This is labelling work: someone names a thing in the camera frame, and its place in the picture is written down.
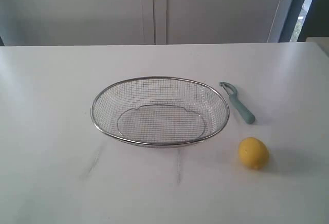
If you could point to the yellow lemon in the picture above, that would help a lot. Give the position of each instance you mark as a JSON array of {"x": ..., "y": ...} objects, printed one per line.
[{"x": 253, "y": 153}]

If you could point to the white cabinet doors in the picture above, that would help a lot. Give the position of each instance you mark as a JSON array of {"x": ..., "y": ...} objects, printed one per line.
[{"x": 140, "y": 22}]

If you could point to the oval steel mesh basket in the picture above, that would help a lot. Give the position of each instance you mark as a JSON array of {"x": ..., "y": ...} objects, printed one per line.
[{"x": 159, "y": 111}]

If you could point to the teal handled peeler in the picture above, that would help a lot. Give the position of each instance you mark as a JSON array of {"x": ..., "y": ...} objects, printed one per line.
[{"x": 232, "y": 93}]

